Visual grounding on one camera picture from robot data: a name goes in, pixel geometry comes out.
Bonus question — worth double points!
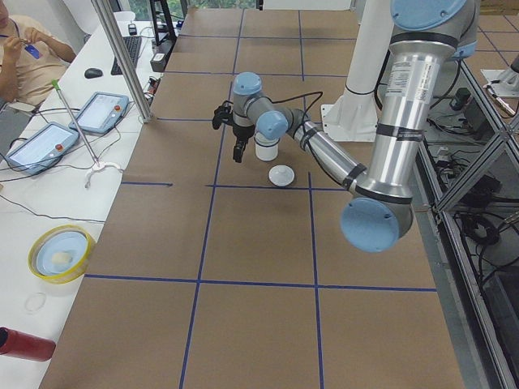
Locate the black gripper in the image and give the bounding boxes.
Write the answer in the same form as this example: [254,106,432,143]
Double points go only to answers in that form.
[233,123,255,163]

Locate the white cup lid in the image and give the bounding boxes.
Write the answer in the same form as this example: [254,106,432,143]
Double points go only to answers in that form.
[268,165,295,187]

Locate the brown paper table cover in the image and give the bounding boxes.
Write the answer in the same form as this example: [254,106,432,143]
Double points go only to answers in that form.
[41,9,464,388]

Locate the black camera cable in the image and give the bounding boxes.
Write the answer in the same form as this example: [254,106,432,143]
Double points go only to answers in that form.
[269,91,324,122]

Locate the near teach pendant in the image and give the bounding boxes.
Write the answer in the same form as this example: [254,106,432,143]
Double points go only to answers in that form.
[6,122,79,175]

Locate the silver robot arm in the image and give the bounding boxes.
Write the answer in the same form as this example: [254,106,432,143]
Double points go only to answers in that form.
[231,1,480,252]

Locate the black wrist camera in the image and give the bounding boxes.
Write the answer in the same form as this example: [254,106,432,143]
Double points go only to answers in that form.
[212,100,234,130]

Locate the metal rod green tip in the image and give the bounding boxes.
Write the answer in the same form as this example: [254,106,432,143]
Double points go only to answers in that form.
[51,79,101,168]

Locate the red bottle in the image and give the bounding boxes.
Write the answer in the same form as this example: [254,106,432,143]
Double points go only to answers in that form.
[1,327,56,361]

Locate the seated person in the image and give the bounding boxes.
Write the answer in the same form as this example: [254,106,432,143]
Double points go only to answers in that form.
[0,0,78,106]

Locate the black computer mouse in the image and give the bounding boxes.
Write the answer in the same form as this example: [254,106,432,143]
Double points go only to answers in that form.
[84,68,103,79]

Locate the aluminium frame post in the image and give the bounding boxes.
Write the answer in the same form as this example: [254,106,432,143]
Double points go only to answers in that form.
[91,0,152,123]

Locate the far teach pendant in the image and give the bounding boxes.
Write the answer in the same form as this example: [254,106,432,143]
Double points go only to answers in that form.
[75,92,130,135]

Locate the yellow tape roll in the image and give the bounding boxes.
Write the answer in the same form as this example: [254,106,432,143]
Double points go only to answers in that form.
[28,224,96,284]

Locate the clear ring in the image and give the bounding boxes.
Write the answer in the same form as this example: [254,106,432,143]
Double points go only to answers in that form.
[24,292,48,313]

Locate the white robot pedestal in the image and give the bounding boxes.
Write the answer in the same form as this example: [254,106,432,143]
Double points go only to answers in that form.
[321,0,393,142]

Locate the black keyboard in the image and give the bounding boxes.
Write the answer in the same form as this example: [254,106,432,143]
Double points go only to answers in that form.
[110,35,143,77]

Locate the white enamel cup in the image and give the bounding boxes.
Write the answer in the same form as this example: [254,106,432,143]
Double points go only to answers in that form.
[255,132,279,161]

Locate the teach pendant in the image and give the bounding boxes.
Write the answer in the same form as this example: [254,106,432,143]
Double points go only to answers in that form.
[6,122,79,175]
[75,92,130,135]

